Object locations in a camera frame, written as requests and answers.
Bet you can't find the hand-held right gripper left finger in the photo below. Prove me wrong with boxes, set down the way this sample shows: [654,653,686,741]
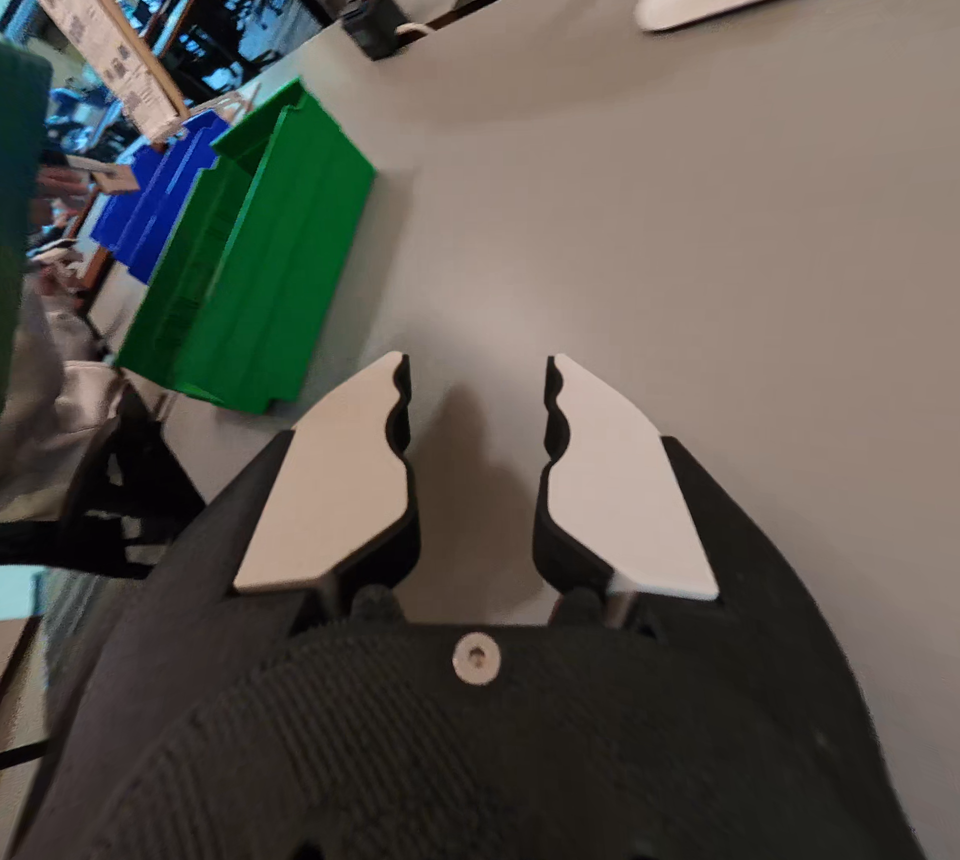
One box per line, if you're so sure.
[232,351,420,617]

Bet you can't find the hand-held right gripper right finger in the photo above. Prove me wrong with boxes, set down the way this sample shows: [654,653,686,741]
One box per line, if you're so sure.
[532,354,721,629]

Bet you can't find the grey desk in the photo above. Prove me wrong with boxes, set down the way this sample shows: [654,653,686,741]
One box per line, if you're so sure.
[82,0,960,860]

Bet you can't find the blue plastic bin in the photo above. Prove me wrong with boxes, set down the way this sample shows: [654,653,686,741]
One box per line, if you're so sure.
[90,110,241,284]

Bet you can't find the small black device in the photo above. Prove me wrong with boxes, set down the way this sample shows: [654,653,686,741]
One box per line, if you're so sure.
[341,0,410,61]

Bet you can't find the standing instruction sign board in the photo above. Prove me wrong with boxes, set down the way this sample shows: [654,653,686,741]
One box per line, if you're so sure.
[0,0,190,143]

